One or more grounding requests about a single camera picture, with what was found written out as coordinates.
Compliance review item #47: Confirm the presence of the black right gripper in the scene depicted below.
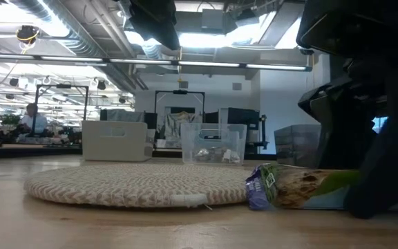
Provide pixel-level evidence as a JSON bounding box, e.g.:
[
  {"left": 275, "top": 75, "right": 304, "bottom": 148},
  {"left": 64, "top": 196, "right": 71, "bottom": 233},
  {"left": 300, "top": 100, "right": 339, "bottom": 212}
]
[{"left": 295, "top": 0, "right": 398, "bottom": 171}]

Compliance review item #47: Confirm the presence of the purple green granola bar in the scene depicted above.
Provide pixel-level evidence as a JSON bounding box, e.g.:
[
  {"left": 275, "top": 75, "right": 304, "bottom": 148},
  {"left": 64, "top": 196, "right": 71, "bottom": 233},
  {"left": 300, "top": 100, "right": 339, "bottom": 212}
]
[{"left": 245, "top": 163, "right": 363, "bottom": 212}]

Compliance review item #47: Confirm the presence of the dark brown plastic bin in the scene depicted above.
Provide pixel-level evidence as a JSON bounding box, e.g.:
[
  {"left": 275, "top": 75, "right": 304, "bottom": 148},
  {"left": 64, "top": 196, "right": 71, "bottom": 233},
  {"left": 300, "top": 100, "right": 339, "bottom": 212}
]
[{"left": 274, "top": 124, "right": 322, "bottom": 169}]

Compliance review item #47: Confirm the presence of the long ceiling light strip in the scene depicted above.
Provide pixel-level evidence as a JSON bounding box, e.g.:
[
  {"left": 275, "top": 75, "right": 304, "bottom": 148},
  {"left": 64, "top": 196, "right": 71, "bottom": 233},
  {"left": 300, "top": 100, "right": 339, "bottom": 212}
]
[{"left": 0, "top": 52, "right": 314, "bottom": 73}]

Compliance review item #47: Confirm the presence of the black monitor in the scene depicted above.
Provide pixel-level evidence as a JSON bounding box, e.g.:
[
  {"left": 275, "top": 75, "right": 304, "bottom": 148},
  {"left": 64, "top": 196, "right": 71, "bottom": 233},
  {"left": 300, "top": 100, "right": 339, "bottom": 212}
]
[{"left": 225, "top": 107, "right": 261, "bottom": 133}]

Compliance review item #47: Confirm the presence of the clear plastic bin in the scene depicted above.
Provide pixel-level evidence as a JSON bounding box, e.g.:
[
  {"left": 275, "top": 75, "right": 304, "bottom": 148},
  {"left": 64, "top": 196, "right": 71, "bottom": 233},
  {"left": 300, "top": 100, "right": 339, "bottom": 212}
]
[{"left": 180, "top": 122, "right": 248, "bottom": 166}]

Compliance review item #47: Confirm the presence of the light grey plastic bin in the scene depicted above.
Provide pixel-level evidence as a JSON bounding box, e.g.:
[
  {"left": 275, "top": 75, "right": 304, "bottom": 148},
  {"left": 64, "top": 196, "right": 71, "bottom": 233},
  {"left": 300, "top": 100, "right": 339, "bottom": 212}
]
[{"left": 81, "top": 120, "right": 154, "bottom": 163}]

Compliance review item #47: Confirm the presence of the person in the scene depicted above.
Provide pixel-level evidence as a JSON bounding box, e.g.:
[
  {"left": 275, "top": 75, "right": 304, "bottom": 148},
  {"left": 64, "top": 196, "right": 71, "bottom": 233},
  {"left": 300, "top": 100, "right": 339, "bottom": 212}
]
[{"left": 18, "top": 102, "right": 49, "bottom": 136}]

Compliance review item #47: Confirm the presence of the green potted plant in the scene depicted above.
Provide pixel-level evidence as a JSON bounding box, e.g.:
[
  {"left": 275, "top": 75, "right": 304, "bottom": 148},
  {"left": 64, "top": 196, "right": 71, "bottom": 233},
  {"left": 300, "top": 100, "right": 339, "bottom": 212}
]
[{"left": 0, "top": 113, "right": 22, "bottom": 127}]

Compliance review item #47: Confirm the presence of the black gantry frame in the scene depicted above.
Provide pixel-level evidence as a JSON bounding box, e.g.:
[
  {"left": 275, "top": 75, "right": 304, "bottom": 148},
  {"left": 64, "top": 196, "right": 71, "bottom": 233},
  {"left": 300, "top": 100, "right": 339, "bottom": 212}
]
[
  {"left": 153, "top": 89, "right": 207, "bottom": 140},
  {"left": 33, "top": 83, "right": 91, "bottom": 138}
]

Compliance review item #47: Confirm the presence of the silver ventilation duct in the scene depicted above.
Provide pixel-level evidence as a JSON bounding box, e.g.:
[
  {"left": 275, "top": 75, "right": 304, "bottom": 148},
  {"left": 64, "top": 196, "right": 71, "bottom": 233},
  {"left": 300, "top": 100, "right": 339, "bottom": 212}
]
[{"left": 8, "top": 0, "right": 138, "bottom": 91}]

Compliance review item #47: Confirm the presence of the yellow cable reel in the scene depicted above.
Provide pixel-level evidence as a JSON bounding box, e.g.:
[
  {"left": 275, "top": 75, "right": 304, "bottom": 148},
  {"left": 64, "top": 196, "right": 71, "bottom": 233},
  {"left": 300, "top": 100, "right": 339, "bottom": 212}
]
[{"left": 15, "top": 24, "right": 41, "bottom": 46}]

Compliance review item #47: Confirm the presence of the round woven rope mat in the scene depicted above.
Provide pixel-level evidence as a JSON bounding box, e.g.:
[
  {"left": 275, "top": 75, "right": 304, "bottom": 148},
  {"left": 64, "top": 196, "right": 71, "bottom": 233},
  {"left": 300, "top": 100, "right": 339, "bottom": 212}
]
[{"left": 23, "top": 163, "right": 255, "bottom": 209}]

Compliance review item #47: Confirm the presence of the black aluminium table frame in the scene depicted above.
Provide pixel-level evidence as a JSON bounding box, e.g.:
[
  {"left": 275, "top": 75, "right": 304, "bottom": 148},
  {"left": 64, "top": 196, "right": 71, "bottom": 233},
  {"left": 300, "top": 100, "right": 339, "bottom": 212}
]
[{"left": 0, "top": 146, "right": 276, "bottom": 161}]

